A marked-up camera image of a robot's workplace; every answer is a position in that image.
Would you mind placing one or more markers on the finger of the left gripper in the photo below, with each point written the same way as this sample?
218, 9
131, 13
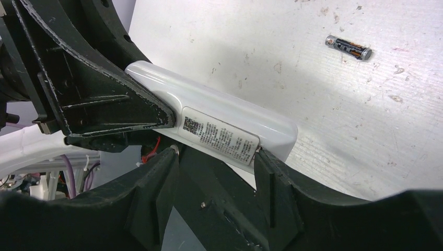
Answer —
218, 206

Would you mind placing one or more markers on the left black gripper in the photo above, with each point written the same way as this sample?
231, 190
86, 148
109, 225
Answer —
41, 52

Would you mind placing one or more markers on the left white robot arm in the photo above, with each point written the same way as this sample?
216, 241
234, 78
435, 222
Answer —
68, 58

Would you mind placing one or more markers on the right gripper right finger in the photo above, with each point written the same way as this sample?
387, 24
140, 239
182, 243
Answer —
303, 214

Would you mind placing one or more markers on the white remote control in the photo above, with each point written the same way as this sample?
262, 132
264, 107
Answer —
215, 123

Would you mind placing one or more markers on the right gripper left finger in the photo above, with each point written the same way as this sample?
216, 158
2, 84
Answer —
130, 212

